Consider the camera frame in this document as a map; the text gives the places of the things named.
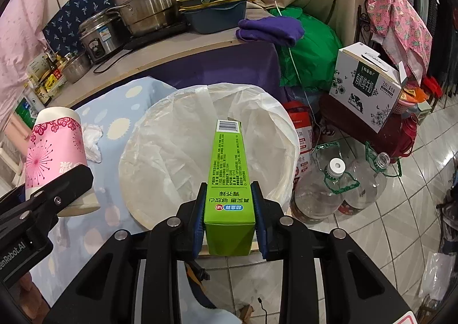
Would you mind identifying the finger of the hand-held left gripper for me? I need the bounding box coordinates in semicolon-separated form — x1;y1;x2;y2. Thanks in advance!
0;165;94;242

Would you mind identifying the black metal rack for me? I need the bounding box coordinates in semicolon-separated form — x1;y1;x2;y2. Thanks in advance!
357;0;377;46

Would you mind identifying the clear water bottle white cap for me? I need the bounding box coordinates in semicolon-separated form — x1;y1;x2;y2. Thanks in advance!
290;142;360;225

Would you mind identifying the pink dotted cloth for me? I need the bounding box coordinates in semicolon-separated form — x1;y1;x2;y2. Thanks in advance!
0;0;55;96

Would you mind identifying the purple cloth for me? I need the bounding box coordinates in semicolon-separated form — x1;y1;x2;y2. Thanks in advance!
238;17;305;48

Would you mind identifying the crumpled white tissue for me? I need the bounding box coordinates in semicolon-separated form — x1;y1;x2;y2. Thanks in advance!
82;124;104;164

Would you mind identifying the red and white shopping bag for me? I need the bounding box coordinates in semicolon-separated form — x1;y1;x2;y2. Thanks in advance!
284;101;316;182

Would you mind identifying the pink plastic basket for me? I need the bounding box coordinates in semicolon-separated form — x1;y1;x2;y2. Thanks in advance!
396;87;430;114

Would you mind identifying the small steel bowl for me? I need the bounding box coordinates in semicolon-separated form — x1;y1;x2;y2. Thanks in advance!
64;52;92;84

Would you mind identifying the pink pineapple print garment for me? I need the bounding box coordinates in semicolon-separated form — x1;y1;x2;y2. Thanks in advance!
368;0;434;86

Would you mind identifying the clear plastic bag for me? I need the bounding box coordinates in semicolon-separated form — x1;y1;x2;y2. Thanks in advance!
418;252;457;300

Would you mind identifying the steel rice cooker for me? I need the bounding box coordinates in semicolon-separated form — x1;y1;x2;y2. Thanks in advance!
78;9;127;63

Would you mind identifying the clear plastic jug clear cap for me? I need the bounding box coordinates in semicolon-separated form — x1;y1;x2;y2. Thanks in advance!
336;142;402;222

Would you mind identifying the dark purple table skirt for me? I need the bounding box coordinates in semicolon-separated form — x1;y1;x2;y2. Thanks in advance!
150;41;284;96

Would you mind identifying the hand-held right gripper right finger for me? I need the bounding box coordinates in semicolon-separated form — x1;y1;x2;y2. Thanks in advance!
250;181;417;324

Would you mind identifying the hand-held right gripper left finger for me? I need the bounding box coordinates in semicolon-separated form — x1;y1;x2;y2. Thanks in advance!
43;183;208;324

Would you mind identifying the red plastic stool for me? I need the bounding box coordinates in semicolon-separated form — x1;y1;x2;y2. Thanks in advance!
421;75;443;104

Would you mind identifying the row of condiment bottles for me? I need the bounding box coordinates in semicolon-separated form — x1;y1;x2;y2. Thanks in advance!
26;51;69;107

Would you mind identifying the blue plastic basin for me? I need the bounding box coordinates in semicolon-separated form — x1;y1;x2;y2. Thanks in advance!
181;0;247;34

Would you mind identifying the black power cable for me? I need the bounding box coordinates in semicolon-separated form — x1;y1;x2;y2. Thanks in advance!
93;48;134;75

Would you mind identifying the white milk carton box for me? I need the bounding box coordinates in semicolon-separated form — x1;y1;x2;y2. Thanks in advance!
328;42;409;134

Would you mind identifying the green cardboard box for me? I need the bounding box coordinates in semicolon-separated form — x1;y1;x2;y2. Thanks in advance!
203;120;257;257

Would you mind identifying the pink plastic container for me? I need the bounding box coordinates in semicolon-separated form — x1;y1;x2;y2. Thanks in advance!
0;109;30;139

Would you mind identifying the blue polka dot tablecloth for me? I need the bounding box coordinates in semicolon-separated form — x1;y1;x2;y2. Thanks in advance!
36;75;201;324

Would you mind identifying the black induction cooker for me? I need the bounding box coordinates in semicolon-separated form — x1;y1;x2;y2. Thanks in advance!
123;22;191;51

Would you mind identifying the pink floral paper cup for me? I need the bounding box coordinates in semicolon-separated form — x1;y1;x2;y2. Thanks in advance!
24;107;101;217

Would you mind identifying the dark red stool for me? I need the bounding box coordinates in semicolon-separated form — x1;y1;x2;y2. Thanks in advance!
318;94;398;164

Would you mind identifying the beige trash bin with liner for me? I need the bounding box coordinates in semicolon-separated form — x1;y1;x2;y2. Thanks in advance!
118;84;300;257

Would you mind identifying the green plastic bag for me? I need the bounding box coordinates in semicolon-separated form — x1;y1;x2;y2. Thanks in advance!
268;6;345;92

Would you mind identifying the red thermos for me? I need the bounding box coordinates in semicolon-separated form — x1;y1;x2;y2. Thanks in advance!
391;115;419;164

